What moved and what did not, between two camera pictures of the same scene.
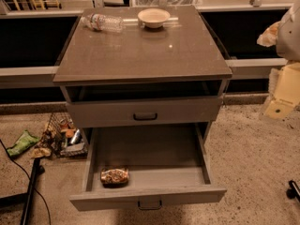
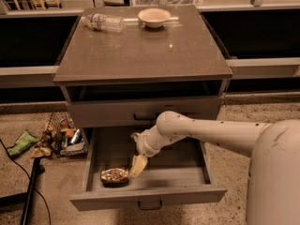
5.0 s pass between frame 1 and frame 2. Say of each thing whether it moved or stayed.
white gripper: moved
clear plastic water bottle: stayed
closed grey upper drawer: stayed
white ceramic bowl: stayed
